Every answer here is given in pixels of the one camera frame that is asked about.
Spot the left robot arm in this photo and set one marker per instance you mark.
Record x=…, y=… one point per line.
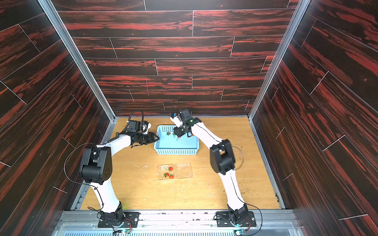
x=97, y=167

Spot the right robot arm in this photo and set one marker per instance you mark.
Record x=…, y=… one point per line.
x=222, y=161

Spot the clear plastic clamshell container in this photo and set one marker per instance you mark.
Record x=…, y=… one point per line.
x=180, y=171

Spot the light blue plastic basket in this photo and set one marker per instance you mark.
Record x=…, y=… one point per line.
x=171, y=145

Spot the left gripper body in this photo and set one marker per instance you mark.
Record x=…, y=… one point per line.
x=145, y=139

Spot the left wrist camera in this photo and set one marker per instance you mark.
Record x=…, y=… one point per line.
x=137, y=127

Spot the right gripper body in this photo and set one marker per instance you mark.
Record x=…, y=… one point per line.
x=180, y=130

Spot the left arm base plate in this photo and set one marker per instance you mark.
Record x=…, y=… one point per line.
x=126, y=219

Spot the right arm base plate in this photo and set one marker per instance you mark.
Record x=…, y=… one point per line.
x=228, y=219

